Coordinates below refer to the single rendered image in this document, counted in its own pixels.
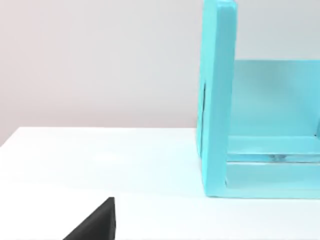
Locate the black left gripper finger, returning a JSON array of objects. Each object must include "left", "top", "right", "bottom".
[{"left": 62, "top": 196, "right": 117, "bottom": 240}]

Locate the light blue rack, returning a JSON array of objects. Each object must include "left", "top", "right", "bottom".
[{"left": 196, "top": 0, "right": 320, "bottom": 201}]

